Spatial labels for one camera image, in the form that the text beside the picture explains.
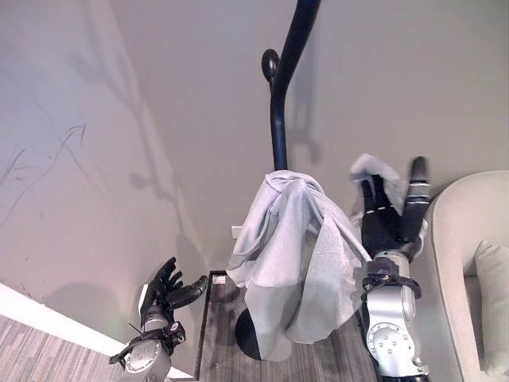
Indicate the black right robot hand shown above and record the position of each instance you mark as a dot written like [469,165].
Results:
[381,223]

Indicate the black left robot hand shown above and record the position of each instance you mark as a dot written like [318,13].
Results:
[169,288]

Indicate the light grey garment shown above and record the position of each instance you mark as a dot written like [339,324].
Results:
[292,258]

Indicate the beige sofa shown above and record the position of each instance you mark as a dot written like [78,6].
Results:
[469,274]

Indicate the beige sofa cushion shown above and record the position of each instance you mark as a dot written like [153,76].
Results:
[493,306]

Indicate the black clothes rack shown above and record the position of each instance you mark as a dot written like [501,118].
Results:
[280,119]

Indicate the white baseboard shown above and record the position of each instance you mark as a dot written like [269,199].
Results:
[79,330]

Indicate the white wall outlet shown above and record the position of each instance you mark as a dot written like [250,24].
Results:
[237,231]

